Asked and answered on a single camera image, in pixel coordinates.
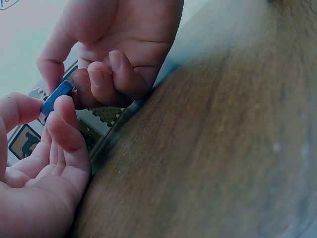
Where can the person's right hand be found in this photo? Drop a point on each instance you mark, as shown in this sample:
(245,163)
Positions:
(133,27)

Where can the person's left hand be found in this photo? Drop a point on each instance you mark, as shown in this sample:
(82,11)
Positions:
(29,196)

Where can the person's left fingers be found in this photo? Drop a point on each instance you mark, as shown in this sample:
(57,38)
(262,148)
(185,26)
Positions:
(74,161)

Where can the person's left thumb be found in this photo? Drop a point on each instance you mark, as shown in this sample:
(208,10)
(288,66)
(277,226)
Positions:
(19,106)

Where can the person's right thumb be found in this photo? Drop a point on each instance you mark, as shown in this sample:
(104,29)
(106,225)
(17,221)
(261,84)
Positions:
(49,64)

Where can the small blue plastic piece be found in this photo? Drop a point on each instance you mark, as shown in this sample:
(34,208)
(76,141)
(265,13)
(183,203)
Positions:
(55,99)

